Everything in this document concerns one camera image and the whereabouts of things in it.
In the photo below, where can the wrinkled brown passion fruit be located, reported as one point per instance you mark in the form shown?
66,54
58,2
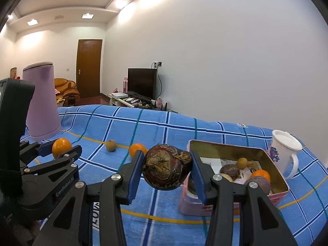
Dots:
166,167

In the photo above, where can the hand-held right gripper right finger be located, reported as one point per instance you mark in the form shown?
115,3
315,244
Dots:
199,184

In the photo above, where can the purple round fruit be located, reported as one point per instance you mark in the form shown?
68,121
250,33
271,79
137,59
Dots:
264,187

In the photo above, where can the olive brown round fruit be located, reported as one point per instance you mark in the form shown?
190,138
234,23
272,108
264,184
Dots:
242,162

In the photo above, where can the wall power socket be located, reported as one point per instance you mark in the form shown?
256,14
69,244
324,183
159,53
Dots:
157,64

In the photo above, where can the dark purple cut fruit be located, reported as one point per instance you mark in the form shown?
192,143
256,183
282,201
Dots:
230,171

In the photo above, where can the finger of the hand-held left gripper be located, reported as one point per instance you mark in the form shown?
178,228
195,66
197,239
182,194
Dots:
66,156
46,148

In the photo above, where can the white television stand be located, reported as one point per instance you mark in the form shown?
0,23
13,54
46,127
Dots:
120,100

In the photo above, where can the white floral mug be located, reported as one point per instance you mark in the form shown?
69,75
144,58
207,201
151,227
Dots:
281,153

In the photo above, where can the orange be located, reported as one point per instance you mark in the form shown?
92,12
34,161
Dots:
260,175
135,148
61,146

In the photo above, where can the orange leather sofa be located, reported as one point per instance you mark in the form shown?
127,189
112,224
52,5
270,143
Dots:
65,88

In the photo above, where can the pink tin box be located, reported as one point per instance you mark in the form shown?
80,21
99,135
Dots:
191,205

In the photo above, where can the blue checked blanket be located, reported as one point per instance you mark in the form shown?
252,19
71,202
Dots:
153,123

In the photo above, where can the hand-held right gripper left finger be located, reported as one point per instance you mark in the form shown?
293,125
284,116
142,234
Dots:
135,182

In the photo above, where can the purple cylindrical kettle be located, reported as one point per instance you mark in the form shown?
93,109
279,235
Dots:
43,102

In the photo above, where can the small brown kiwi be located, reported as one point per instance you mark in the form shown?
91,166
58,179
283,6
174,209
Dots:
111,145

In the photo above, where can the black television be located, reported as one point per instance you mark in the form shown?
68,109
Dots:
142,83

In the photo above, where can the square ceiling light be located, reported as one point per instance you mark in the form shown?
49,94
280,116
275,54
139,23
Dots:
32,22
88,16

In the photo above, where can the brown wooden door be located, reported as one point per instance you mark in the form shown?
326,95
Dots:
88,68

